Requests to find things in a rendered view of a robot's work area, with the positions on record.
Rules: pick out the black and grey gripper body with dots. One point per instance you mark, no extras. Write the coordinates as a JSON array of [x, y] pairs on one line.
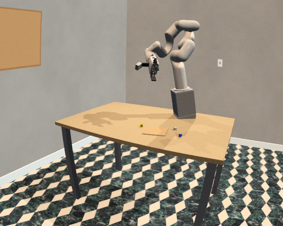
[[151, 62]]

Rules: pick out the tan square mat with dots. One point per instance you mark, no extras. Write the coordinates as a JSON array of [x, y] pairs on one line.
[[155, 131]]

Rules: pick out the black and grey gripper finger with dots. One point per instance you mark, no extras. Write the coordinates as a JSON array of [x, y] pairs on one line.
[[155, 65], [153, 78]]

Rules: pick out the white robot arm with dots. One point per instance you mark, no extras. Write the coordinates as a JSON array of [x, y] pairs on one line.
[[177, 57]]

